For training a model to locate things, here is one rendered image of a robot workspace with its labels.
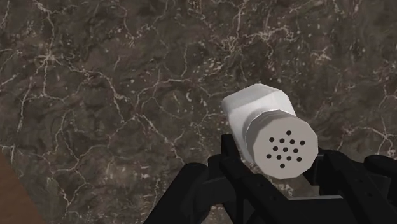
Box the white salt shaker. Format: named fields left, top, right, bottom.
left=220, top=83, right=319, bottom=180

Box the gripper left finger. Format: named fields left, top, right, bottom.
left=143, top=133, right=291, bottom=224

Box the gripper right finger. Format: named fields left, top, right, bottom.
left=302, top=147, right=397, bottom=224

